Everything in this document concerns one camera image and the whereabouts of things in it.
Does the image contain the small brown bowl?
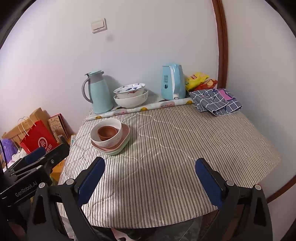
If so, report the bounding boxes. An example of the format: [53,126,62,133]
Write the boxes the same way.
[97,126,118,141]

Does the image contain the white round bowl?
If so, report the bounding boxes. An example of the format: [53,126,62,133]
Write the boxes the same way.
[90,118,123,148]

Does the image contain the pink square plate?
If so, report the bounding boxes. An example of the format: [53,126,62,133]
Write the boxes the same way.
[91,123,130,156]

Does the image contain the red paper shopping bag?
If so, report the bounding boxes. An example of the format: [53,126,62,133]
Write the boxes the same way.
[18,117,58,154]

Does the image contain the patterned gift box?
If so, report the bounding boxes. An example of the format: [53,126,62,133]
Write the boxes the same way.
[47,113,69,142]

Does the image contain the purple plush item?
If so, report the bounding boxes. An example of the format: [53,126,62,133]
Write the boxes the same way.
[1,138,18,163]

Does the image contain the brown paper bag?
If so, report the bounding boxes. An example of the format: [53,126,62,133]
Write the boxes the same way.
[2,108,51,148]

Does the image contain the light blue thermos jug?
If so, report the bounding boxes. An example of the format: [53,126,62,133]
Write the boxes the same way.
[81,70,114,114]

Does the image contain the striped quilted table cover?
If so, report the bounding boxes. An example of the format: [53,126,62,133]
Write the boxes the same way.
[59,104,280,228]

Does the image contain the large white porcelain bowl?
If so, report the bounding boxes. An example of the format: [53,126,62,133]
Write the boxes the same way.
[113,89,149,108]

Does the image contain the blue patterned porcelain bowl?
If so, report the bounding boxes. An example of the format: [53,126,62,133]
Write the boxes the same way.
[113,83,145,99]

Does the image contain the grey checked folded cloth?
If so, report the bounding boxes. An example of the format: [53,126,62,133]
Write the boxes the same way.
[190,88,242,116]

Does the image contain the rolled fruit print mat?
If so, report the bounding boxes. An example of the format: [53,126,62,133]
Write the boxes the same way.
[85,95,193,121]

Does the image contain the orange snack bag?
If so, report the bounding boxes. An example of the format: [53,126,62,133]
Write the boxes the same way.
[194,79,218,91]

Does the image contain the yellow chips bag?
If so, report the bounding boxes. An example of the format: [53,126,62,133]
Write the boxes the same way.
[185,72,209,92]

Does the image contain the light blue electric kettle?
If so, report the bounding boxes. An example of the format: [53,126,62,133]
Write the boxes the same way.
[161,63,186,100]

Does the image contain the brown wooden door frame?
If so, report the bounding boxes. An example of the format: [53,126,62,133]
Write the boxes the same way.
[212,0,228,88]

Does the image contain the white wall switch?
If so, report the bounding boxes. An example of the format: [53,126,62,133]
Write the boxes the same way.
[91,18,107,34]

